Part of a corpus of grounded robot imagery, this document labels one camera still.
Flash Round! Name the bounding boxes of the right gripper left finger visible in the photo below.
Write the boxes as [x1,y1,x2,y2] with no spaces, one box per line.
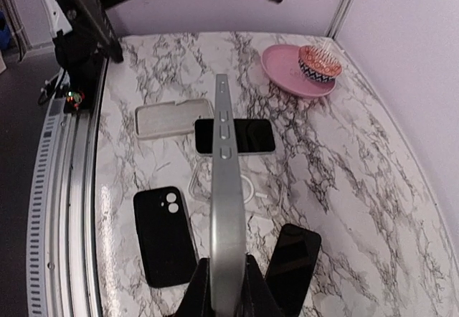
[174,258,212,317]

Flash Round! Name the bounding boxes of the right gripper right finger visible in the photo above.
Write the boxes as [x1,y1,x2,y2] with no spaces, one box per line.
[243,255,283,317]

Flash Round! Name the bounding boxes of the phone with silver edge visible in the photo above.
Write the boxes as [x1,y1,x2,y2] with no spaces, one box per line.
[209,74,246,316]

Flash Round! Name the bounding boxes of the black phone case camera cutouts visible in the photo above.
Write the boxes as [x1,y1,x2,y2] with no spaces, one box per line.
[133,186,197,288]

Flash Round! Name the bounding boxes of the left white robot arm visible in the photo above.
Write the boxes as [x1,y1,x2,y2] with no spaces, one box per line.
[45,0,127,85]

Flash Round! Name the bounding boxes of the black phone lower centre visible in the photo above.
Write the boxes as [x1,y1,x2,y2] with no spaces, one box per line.
[265,224,322,316]

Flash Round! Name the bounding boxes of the clear magsafe phone case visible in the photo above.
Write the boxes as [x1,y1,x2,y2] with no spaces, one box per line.
[188,158,286,219]

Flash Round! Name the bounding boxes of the phone with white edge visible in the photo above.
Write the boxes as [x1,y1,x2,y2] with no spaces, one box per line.
[194,118,276,156]

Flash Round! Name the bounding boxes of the grey silicone phone case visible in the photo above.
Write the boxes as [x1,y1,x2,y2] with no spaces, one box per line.
[134,98,214,140]

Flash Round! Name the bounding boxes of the pink plate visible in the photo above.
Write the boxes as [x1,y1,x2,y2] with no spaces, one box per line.
[261,44,336,99]

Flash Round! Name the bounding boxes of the patterned red bowl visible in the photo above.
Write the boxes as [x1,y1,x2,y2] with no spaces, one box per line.
[298,45,342,83]

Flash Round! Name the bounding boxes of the right aluminium frame post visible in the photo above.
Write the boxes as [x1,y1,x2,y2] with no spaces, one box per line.
[326,0,354,39]

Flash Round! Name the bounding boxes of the front aluminium rail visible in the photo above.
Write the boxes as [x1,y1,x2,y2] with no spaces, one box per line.
[25,61,108,316]

